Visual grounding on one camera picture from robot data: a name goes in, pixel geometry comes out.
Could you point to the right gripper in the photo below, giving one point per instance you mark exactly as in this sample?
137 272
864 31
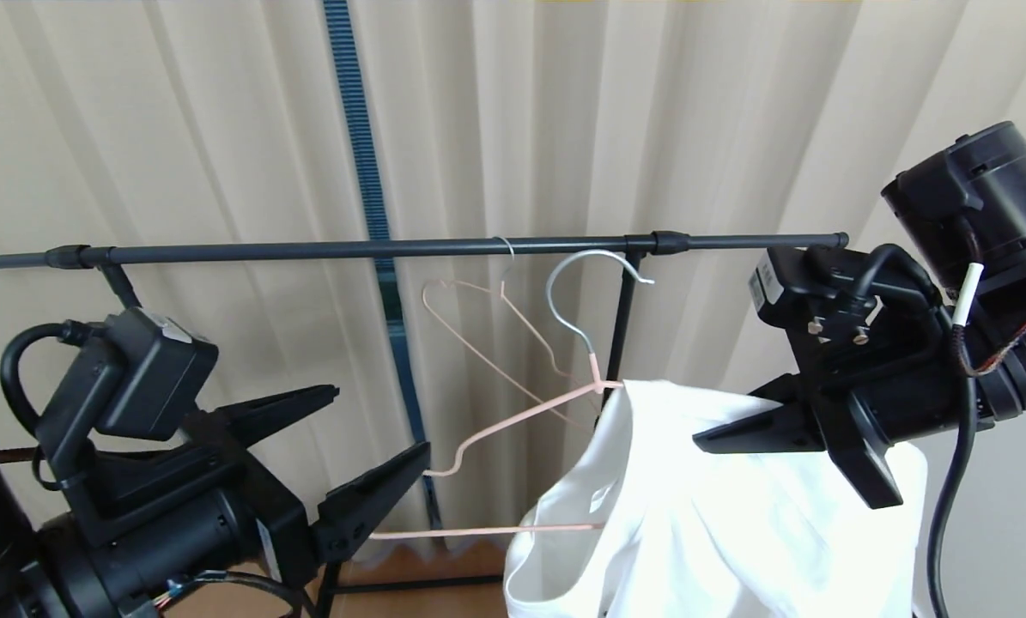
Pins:
916 395

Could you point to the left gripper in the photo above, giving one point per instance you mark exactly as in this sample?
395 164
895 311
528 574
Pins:
178 532

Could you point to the white garment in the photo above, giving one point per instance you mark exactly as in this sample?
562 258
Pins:
736 532

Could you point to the pink clothes hanger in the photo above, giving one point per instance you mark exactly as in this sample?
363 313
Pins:
512 251
478 531

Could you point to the black clothes rack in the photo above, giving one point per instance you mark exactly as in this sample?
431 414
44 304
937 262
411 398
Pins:
264 251

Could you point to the beige curtain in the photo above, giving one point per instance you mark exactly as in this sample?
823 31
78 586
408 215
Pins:
650 129
135 129

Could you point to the window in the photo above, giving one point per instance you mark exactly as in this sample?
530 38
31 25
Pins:
362 129

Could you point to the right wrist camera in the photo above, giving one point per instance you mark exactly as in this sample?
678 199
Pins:
804 283

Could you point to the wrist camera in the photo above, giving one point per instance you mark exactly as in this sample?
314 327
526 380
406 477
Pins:
804 283
152 369

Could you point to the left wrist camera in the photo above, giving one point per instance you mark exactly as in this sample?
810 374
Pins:
152 369

